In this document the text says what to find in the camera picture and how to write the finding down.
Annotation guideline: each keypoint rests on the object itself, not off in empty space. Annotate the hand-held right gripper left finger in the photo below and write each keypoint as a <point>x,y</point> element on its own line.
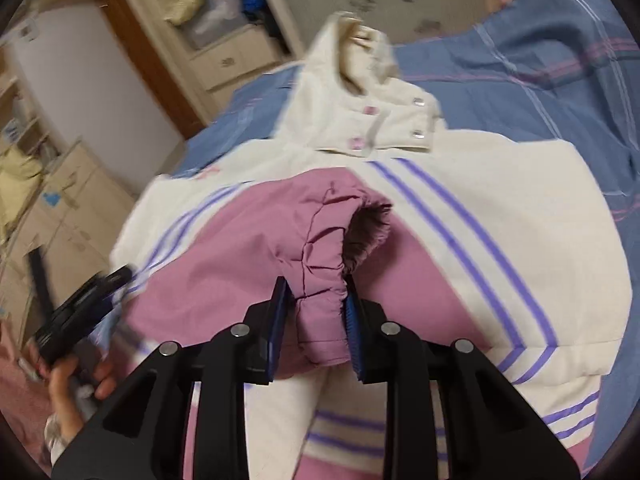
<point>278,330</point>

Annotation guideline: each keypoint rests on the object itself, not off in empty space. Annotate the blue plaid bed sheet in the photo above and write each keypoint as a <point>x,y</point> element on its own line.
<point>540,75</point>

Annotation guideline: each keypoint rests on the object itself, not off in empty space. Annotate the yellow cloth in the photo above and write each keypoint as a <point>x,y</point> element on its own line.
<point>17,182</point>

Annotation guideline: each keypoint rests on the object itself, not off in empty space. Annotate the cream low cupboard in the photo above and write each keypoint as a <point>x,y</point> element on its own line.
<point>55,220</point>

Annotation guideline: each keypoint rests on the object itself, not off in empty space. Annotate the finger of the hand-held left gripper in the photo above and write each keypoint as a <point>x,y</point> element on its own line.
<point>107,282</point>

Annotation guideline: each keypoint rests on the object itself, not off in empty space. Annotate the pink blanket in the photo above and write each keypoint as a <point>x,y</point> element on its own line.
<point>22,405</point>

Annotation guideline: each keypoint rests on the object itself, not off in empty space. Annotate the brown wooden door frame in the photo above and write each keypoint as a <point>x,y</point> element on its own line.
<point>145,50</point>

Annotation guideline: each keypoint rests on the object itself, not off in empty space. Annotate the white and pink striped jacket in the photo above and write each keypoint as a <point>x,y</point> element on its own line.
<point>450,240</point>

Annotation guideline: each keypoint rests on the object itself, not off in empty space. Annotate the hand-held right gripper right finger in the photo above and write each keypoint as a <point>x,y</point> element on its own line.
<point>353,332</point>

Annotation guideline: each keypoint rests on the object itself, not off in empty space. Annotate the person's left hand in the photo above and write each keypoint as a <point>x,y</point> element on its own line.
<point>67,390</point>

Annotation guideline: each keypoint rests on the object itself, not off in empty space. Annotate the cream cabinet with drawers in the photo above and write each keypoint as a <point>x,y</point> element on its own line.
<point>220,20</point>

